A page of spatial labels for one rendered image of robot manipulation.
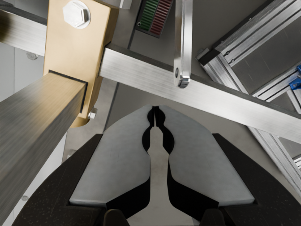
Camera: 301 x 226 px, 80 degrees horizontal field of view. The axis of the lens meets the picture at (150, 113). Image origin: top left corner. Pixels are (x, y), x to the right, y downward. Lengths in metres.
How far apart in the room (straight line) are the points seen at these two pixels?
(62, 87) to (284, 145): 1.27
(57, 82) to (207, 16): 0.96
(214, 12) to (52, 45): 0.96
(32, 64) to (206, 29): 0.84
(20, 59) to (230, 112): 0.45
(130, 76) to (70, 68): 0.06
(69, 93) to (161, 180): 1.47
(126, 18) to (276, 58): 0.81
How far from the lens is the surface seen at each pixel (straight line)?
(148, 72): 0.19
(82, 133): 0.44
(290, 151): 1.39
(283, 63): 1.05
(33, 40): 0.21
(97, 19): 0.18
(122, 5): 0.25
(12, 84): 0.55
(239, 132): 1.43
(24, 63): 0.52
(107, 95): 0.38
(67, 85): 0.18
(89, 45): 0.18
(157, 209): 1.91
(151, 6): 0.34
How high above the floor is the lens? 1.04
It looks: 61 degrees down
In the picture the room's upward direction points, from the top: 179 degrees clockwise
